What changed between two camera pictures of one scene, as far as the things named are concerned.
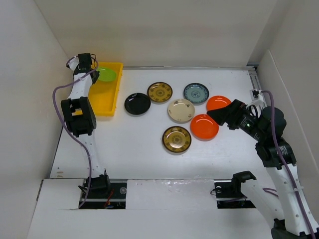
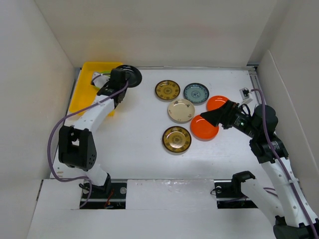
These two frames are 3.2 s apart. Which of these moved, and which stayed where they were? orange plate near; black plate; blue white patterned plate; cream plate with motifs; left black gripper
Moved: left black gripper; black plate
Stayed: cream plate with motifs; blue white patterned plate; orange plate near
